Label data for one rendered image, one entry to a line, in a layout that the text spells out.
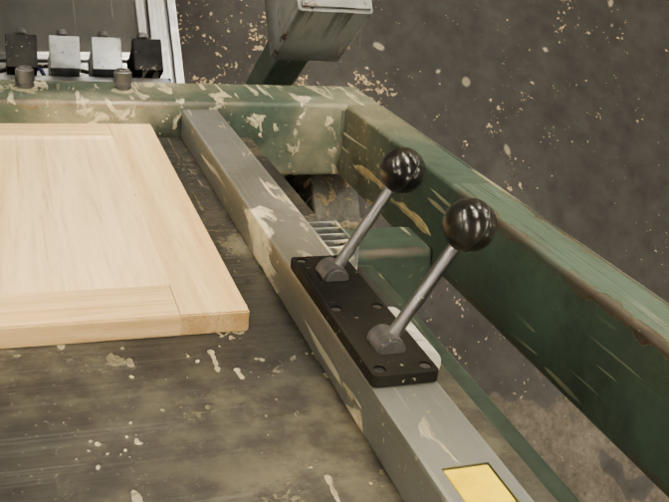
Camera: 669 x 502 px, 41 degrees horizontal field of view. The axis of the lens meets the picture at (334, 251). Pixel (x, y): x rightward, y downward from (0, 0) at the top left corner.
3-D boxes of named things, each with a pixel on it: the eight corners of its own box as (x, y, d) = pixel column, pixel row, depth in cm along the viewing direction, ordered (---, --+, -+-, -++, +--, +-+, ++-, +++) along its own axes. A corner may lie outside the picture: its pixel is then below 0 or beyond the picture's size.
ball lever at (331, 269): (334, 284, 76) (422, 154, 74) (349, 304, 73) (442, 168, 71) (300, 266, 75) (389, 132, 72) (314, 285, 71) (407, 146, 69)
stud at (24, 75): (34, 86, 122) (33, 65, 121) (35, 91, 120) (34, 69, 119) (15, 86, 121) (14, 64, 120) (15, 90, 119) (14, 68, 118)
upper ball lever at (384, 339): (386, 353, 66) (491, 204, 64) (406, 379, 63) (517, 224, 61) (347, 334, 64) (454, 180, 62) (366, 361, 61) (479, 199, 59)
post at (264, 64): (225, 163, 219) (314, 15, 151) (227, 186, 218) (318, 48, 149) (201, 163, 217) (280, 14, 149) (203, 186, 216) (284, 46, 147)
